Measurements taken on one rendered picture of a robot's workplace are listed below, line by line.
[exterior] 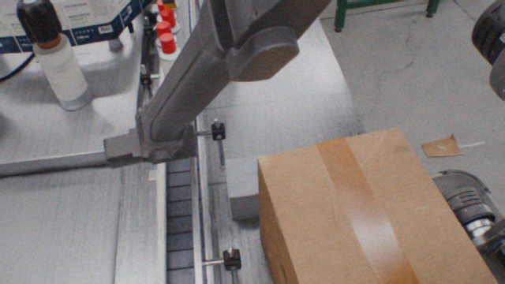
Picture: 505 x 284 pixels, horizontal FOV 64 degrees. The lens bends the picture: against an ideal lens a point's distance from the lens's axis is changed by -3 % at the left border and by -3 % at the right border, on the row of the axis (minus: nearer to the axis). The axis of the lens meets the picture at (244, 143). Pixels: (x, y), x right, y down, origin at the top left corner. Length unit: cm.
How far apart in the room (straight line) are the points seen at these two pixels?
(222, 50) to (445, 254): 40
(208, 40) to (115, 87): 84
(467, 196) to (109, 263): 118
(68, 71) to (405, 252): 85
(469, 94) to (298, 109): 164
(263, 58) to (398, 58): 243
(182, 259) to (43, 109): 60
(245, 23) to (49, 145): 86
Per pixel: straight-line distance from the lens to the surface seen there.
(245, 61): 34
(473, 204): 159
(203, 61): 40
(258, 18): 31
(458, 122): 244
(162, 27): 101
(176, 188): 93
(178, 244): 86
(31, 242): 103
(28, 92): 130
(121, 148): 73
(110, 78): 124
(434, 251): 60
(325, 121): 111
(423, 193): 65
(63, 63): 109
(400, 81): 258
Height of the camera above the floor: 163
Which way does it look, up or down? 50 degrees down
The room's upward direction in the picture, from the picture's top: 4 degrees counter-clockwise
